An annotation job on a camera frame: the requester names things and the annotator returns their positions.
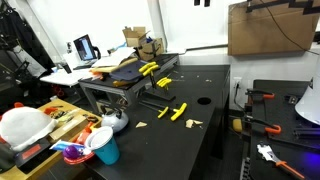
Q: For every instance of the large yellow T-handle hex key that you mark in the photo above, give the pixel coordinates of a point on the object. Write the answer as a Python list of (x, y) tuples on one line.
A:
[(149, 70)]

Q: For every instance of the black hex key stand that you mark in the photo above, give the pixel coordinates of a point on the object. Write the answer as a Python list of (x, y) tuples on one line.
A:
[(159, 92)]

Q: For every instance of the white kettle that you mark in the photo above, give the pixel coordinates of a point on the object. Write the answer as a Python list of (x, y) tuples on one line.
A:
[(114, 118)]

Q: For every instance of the white paper sheets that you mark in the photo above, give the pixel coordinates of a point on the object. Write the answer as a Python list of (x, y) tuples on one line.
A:
[(115, 58)]

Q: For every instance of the open cardboard box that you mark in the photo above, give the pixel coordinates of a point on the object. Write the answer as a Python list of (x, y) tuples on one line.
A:
[(147, 47)]

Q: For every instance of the blue plastic cup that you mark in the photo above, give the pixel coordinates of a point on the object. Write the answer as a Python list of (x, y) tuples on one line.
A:
[(103, 144)]

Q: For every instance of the laptop computer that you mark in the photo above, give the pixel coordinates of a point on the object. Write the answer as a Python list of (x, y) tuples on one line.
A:
[(88, 53)]

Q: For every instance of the wooden tray table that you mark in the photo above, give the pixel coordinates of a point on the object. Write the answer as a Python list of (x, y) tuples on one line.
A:
[(68, 130)]

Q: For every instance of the purple ball toy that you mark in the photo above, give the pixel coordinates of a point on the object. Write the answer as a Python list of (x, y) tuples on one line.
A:
[(71, 152)]

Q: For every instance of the large cardboard panel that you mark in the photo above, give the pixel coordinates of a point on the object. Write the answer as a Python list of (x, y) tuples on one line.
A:
[(274, 29)]

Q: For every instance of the white fluffy cloth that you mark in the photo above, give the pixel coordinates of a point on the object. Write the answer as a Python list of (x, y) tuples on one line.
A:
[(23, 126)]

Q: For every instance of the small yellow T-handle key one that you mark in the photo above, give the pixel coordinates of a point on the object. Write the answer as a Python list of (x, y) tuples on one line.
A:
[(161, 80)]

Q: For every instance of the small yellow T-handle key two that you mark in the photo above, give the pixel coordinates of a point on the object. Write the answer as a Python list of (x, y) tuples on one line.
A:
[(161, 84)]

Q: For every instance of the small yellow T-handle key three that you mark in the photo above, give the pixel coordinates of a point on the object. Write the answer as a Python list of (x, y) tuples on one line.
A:
[(165, 84)]

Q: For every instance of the small yellow T-handle on table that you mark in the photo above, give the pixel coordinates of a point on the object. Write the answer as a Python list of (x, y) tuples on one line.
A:
[(162, 110)]

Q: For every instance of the big yellow T-handle on table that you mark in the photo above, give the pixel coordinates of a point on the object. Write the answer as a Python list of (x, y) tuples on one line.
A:
[(177, 112)]

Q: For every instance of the aluminium frame side table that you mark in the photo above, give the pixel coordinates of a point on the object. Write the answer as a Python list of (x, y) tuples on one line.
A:
[(105, 93)]

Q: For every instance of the orange handled wrench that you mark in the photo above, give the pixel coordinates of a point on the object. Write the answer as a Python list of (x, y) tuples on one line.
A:
[(268, 154)]

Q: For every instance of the orange handled clamp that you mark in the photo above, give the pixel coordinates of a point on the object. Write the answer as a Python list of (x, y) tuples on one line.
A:
[(269, 128)]

